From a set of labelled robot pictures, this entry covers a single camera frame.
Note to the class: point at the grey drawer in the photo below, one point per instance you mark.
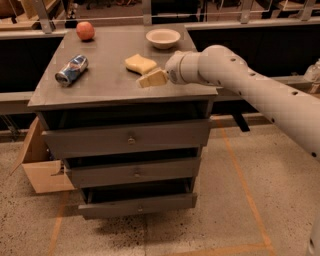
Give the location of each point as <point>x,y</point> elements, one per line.
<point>119,139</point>
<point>115,174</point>
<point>138,206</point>

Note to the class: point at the middle grey drawer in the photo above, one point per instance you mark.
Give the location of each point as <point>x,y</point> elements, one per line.
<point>115,174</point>

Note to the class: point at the yellow wavy sponge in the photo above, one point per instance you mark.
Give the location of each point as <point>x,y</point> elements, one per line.
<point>139,64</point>

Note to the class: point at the top grey drawer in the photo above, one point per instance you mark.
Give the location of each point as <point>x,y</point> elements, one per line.
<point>119,139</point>

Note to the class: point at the cream ceramic bowl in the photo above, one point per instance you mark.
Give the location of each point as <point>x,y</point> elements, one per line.
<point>163,38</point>

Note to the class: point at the clear sanitizer pump bottle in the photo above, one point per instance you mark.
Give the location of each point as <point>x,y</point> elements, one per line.
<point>313,72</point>

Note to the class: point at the open cardboard box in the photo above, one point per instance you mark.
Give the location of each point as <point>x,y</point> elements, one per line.
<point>45,175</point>

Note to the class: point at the bottom grey drawer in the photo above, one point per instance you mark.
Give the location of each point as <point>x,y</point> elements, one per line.
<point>138,206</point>

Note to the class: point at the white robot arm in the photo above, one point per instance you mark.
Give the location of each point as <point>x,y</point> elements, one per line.
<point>295,113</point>

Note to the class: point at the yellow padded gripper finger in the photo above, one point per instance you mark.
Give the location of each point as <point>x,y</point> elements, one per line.
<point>156,77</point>

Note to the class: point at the grey drawer cabinet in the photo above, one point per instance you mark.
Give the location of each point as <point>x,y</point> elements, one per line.
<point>107,94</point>

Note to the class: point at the crushed blue soda can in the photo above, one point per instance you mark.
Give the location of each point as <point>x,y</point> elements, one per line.
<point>72,70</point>

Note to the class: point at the red apple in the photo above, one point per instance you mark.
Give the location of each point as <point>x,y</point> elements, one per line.
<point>85,31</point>

